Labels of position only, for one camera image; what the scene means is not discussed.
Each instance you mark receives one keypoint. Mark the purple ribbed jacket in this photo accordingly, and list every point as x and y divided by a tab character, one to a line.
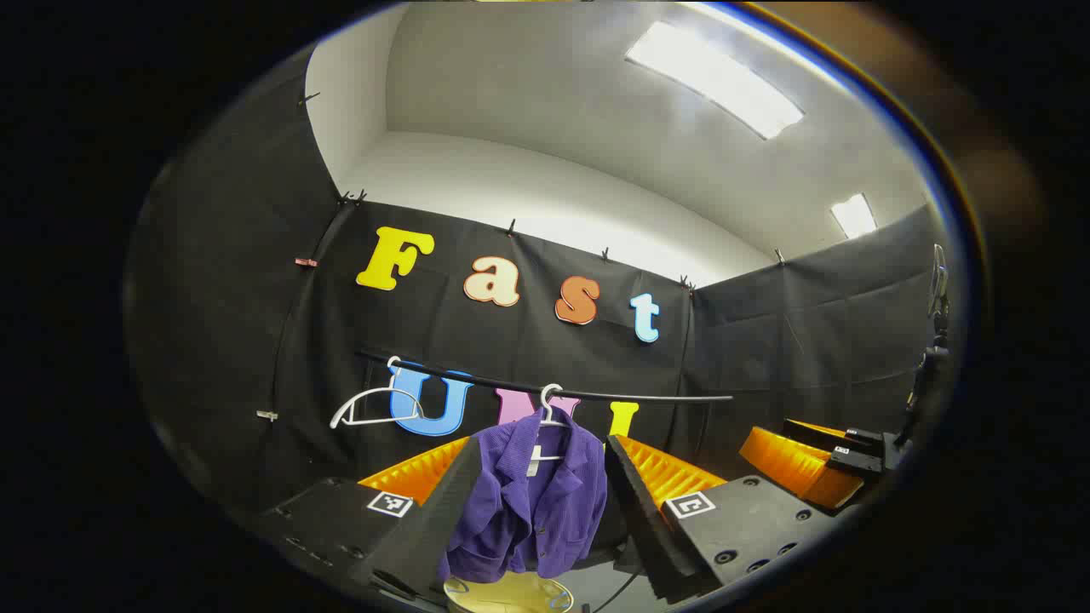
528	511

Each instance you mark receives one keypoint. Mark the white plastic hanger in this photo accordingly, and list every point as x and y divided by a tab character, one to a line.
546	413
338	415

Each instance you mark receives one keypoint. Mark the row of black cloth clips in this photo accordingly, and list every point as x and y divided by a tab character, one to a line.
511	226

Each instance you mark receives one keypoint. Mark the small ceiling light panel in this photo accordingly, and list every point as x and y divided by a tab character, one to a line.
853	216

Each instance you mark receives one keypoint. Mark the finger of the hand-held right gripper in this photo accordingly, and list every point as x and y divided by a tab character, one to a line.
851	461
817	430

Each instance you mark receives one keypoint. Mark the beige laundry hamper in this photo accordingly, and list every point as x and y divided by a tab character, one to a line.
511	596

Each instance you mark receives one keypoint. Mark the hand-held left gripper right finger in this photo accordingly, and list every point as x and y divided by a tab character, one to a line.
656	528

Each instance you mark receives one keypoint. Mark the black clothes rack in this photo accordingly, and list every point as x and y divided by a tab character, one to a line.
477	380

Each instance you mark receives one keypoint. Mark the black backdrop cloth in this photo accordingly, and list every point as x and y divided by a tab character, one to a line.
213	298

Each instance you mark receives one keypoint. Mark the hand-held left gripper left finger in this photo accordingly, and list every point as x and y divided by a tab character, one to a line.
426	536

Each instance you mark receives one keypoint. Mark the large ceiling light panel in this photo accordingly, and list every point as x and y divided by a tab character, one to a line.
715	81

